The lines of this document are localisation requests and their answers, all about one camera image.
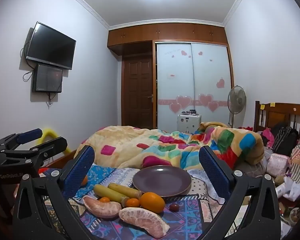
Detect wooden wardrobe with glass doors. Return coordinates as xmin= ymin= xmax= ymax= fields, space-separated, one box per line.
xmin=107 ymin=22 xmax=234 ymax=130

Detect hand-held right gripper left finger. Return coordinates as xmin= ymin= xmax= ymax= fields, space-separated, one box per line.
xmin=12 ymin=145 xmax=95 ymax=240

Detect large orange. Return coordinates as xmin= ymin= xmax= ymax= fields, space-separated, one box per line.
xmin=139 ymin=192 xmax=165 ymax=213

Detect wooden headboard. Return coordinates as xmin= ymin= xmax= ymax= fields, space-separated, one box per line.
xmin=254 ymin=101 xmax=300 ymax=140

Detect standing fan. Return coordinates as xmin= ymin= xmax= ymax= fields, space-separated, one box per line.
xmin=227 ymin=85 xmax=247 ymax=128

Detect white appliance box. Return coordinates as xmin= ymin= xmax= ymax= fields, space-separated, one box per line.
xmin=177 ymin=114 xmax=202 ymax=133

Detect white plastic bag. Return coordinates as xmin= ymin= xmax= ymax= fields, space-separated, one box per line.
xmin=277 ymin=175 xmax=300 ymax=201

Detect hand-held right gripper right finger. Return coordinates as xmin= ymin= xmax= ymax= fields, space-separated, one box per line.
xmin=199 ymin=145 xmax=282 ymax=240

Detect purple geometric patterned mat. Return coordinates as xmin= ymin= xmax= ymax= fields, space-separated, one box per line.
xmin=79 ymin=194 xmax=210 ymax=240

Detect purple bowl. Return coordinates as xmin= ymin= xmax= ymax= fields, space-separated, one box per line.
xmin=132 ymin=165 xmax=192 ymax=197

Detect peeled pomelo segment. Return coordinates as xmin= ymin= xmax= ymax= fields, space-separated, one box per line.
xmin=83 ymin=196 xmax=122 ymax=218
xmin=119 ymin=207 xmax=170 ymax=239

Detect black wall television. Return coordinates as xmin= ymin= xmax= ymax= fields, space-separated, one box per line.
xmin=26 ymin=22 xmax=77 ymax=70

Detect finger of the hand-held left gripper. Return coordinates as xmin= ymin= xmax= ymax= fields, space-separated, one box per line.
xmin=0 ymin=128 xmax=43 ymax=150
xmin=0 ymin=137 xmax=68 ymax=183

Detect colourful patchwork blanket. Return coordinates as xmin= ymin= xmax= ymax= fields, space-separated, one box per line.
xmin=74 ymin=122 xmax=265 ymax=171

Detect sugarcane piece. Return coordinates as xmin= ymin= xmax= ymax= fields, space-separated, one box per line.
xmin=108 ymin=183 xmax=142 ymax=198
xmin=94 ymin=184 xmax=130 ymax=208

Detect pink bag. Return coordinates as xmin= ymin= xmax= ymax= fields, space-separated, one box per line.
xmin=267 ymin=153 xmax=290 ymax=177

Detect black cable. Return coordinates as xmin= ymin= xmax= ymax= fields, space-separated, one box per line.
xmin=20 ymin=41 xmax=33 ymax=82

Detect brown wooden door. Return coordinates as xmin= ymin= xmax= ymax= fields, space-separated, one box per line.
xmin=122 ymin=55 xmax=156 ymax=129

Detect black bag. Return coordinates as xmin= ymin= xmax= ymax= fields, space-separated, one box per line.
xmin=272 ymin=126 xmax=299 ymax=157

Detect small black wall monitor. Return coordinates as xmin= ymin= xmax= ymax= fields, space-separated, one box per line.
xmin=32 ymin=64 xmax=63 ymax=93

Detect pink clothes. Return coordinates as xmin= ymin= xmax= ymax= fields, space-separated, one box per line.
xmin=262 ymin=127 xmax=275 ymax=147

